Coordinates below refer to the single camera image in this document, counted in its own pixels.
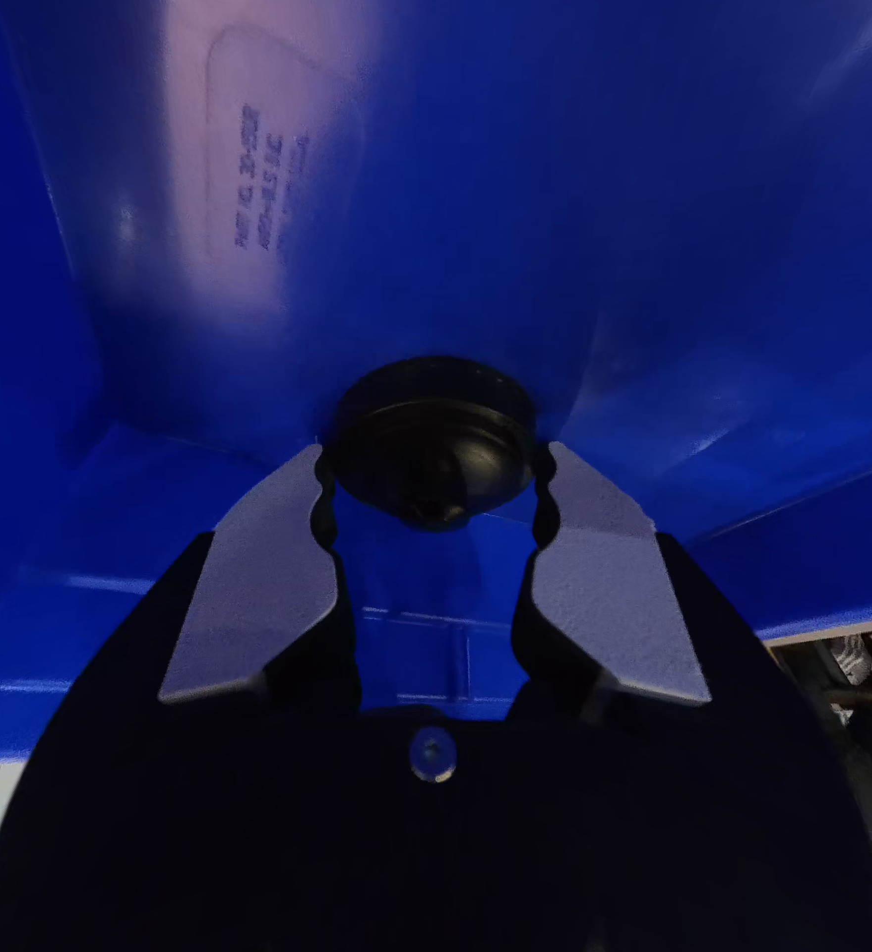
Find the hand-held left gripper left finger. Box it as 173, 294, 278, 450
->
158, 444, 363, 709

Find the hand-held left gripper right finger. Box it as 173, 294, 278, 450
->
511, 441, 712, 715

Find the black bottle lid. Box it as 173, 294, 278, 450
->
325, 356, 543, 534

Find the blue plastic bin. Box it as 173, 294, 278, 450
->
0, 0, 872, 764

